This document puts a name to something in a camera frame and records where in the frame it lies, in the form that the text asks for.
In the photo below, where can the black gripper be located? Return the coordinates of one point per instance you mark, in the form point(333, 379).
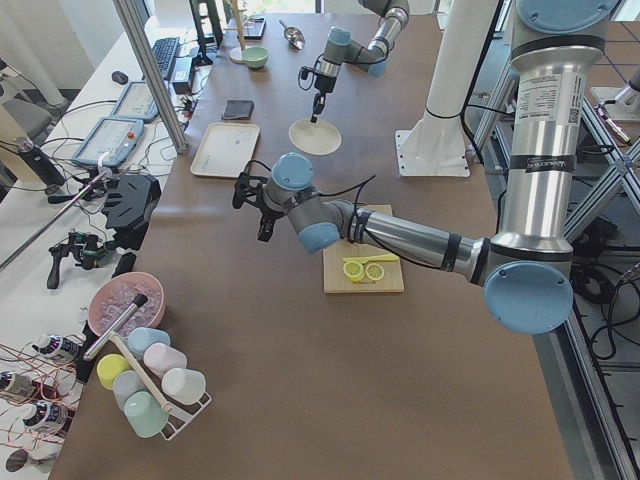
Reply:
point(268, 212)
point(322, 86)

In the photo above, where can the aluminium frame post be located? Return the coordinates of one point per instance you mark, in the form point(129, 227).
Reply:
point(134, 29)

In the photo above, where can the lemon slice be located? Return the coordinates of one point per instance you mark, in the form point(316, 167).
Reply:
point(374, 271)
point(353, 270)

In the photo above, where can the cream rabbit tray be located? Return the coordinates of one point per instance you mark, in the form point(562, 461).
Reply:
point(225, 150)

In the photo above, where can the white wire cup rack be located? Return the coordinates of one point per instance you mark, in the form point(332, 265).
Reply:
point(180, 416)

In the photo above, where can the yellow plastic knife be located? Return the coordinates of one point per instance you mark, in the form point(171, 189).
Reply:
point(389, 257)

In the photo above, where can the steel black muddler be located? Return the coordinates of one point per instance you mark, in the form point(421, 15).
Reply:
point(139, 301)

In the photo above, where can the pink plastic cup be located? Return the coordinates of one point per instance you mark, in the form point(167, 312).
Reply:
point(159, 358)

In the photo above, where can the yellow plastic cup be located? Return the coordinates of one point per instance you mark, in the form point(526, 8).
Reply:
point(110, 367)

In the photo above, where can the white plastic cup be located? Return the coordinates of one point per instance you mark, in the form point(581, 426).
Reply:
point(184, 385)

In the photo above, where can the green plastic cup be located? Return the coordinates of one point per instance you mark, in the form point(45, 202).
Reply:
point(145, 414)

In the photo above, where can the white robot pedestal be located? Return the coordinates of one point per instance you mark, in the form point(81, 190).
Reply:
point(435, 146)

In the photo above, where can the grey folded cloth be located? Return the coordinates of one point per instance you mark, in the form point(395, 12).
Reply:
point(236, 109)

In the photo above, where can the pink ice bowl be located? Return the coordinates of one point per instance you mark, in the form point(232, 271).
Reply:
point(114, 297)

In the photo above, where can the grey plastic cup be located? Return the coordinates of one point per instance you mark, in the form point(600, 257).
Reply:
point(125, 385)

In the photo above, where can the black keyboard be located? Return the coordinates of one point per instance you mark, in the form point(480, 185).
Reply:
point(165, 51)

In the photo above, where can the steel ice scoop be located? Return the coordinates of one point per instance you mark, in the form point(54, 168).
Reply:
point(293, 35)

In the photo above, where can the mint green bowl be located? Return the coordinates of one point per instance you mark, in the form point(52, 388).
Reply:
point(255, 57)

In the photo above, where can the blue teach pendant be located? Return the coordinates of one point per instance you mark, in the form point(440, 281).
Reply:
point(136, 102)
point(110, 142)

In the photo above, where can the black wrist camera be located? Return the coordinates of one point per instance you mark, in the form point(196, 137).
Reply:
point(244, 191)
point(306, 78)

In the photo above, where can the white round plate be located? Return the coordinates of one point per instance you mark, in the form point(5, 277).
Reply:
point(319, 138)

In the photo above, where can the wooden glass stand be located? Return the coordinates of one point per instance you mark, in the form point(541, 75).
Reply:
point(236, 53)

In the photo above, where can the black thermos bottle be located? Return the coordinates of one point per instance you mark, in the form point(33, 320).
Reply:
point(39, 162)

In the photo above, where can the blue plastic cup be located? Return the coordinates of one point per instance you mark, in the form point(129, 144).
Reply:
point(141, 338)

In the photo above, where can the wooden cutting board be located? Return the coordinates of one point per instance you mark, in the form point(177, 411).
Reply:
point(336, 283)

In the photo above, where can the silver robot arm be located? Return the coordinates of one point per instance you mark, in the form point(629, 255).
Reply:
point(524, 267)
point(340, 48)

